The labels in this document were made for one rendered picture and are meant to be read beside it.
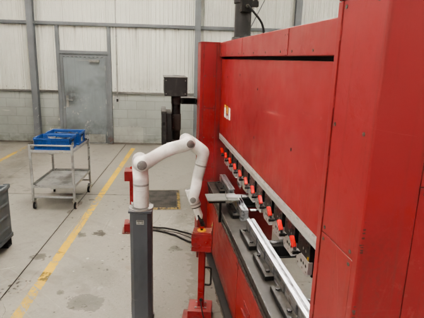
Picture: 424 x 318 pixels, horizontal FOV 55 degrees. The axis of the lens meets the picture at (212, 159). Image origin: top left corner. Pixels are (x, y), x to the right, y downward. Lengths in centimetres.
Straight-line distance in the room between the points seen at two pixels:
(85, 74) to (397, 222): 974
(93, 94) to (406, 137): 971
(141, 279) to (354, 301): 246
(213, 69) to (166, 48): 608
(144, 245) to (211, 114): 159
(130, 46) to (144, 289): 761
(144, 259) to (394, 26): 271
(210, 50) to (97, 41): 652
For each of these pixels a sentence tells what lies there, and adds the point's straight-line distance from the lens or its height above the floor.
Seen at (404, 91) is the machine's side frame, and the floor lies 208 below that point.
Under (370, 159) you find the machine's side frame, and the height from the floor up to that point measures 192.
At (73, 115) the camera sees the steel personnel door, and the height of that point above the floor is 70.
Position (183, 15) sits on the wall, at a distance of 1019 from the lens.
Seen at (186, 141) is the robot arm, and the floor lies 153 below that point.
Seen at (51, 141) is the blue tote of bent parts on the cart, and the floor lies 97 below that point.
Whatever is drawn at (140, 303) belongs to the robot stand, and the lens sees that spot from 352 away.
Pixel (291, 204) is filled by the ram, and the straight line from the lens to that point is 212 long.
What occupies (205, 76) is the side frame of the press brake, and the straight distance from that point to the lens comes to 413.
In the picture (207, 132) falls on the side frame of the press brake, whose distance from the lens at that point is 420.
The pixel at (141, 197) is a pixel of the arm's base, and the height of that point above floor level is 110.
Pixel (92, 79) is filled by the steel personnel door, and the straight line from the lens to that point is 1043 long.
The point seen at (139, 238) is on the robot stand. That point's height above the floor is 77.
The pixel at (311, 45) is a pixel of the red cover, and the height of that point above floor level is 220.
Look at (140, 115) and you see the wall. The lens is 1034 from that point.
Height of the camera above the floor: 213
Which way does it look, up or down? 14 degrees down
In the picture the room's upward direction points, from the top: 2 degrees clockwise
